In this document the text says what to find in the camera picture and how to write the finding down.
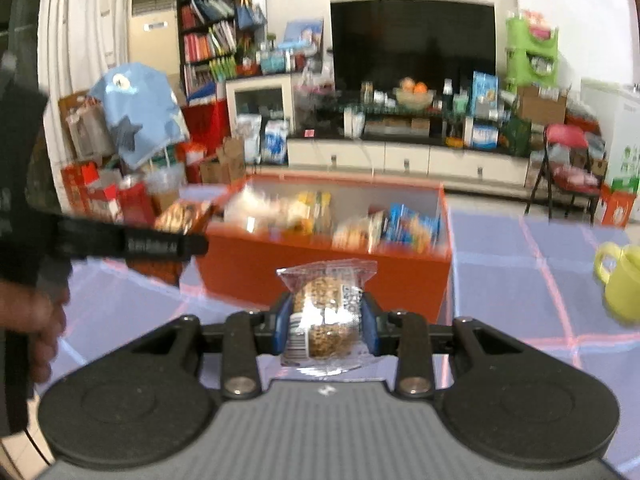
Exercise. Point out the white glass-door cabinet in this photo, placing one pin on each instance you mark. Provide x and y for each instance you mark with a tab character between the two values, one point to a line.
260	100

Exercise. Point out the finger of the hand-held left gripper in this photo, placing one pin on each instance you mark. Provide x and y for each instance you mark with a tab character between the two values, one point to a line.
150	247

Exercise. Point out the orange brown cookie packet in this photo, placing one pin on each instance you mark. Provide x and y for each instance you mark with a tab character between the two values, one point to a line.
180	217

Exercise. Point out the white standing air conditioner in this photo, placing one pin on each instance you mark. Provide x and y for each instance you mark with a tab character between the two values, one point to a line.
152	30

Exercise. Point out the beige fruit bowl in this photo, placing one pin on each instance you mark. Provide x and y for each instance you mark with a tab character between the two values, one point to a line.
414	100

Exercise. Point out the brown paper bag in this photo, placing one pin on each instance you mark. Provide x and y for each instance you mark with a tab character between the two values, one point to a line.
225	160

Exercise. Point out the orange cardboard box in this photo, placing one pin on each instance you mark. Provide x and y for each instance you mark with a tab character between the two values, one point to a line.
240	275

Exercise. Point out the black television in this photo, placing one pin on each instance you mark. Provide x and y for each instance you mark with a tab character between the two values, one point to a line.
410	40

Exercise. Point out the white television cabinet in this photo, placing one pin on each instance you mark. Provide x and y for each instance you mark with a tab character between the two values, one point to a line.
400	157

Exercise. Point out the low blue white box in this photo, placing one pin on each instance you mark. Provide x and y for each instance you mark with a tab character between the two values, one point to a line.
485	135

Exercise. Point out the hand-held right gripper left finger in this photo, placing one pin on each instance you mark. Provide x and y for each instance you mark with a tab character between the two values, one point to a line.
282	320

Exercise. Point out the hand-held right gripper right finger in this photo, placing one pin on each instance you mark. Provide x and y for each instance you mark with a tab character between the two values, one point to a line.
370	320

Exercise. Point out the yellow grey snack packet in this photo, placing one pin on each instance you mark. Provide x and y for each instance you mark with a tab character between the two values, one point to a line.
355	235

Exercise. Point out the orange paper bag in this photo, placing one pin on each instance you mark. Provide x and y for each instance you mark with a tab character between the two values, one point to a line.
617	207

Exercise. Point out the clear plastic jar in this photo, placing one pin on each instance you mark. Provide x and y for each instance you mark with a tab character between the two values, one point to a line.
165	185

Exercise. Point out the red folding chair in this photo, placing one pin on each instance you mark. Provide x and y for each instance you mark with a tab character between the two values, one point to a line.
565	135

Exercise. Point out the dark bottle white cap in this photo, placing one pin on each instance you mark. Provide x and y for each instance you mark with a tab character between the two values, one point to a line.
448	95

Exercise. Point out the clear granola packet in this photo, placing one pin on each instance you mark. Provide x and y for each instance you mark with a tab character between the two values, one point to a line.
325	310

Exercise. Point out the white plastic bag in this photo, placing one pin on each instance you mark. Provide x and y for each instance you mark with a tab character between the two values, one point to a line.
248	135

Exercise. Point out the red drink can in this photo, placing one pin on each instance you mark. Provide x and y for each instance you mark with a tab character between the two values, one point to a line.
135	202

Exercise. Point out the white curtain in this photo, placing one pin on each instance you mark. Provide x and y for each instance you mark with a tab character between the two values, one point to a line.
75	35

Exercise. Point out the dark green bag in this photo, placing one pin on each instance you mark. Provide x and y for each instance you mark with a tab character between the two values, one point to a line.
517	135

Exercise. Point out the dark bookshelf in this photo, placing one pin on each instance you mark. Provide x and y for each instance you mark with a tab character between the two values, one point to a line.
200	35

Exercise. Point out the blue checked tablecloth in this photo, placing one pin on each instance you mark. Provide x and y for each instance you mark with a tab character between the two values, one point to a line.
500	280

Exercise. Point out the yellow-green mug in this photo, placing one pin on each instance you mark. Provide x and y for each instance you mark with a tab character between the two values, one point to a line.
622	285

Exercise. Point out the blue star printed cloth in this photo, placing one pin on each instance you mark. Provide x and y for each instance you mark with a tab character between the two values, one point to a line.
135	110

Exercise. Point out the blue cookie packet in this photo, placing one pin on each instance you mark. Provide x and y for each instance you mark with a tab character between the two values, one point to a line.
410	227

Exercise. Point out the yellow cake packet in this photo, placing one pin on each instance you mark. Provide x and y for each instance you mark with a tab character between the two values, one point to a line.
310	212

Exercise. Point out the clear bread packet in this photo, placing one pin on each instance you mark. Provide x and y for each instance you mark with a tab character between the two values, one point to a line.
250	210

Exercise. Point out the green plastic rack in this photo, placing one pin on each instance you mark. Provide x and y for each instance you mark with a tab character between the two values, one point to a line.
520	60

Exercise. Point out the red house printed box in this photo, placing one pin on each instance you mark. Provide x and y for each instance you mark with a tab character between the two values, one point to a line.
82	185

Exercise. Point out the person's left hand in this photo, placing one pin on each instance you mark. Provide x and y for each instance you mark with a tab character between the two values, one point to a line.
35	320

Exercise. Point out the blue white bag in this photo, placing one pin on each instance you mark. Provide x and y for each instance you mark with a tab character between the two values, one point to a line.
275	142

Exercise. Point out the brown cardboard box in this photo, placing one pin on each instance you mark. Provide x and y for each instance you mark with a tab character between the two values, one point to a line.
542	105

